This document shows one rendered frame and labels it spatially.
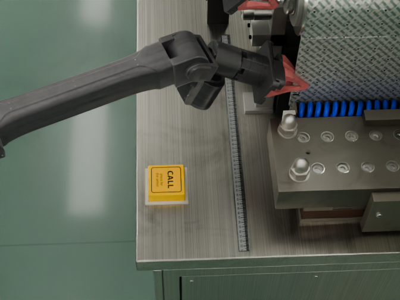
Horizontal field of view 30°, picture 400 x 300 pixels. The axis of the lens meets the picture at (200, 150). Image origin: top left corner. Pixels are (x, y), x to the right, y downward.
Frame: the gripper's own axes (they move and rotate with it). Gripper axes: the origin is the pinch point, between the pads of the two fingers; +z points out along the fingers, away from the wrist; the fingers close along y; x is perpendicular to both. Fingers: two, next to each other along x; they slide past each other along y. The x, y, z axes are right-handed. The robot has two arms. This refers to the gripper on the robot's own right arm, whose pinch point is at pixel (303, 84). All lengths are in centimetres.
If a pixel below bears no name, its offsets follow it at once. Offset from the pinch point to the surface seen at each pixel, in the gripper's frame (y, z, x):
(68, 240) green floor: -26, -4, -123
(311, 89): 0.3, 1.9, -0.4
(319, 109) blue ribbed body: 3.0, 4.3, -1.8
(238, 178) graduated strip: 8.8, -2.4, -20.9
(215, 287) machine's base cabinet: 25.9, -1.2, -34.8
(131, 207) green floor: -38, 14, -114
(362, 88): 0.3, 10.4, 3.9
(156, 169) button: 7.6, -17.7, -26.0
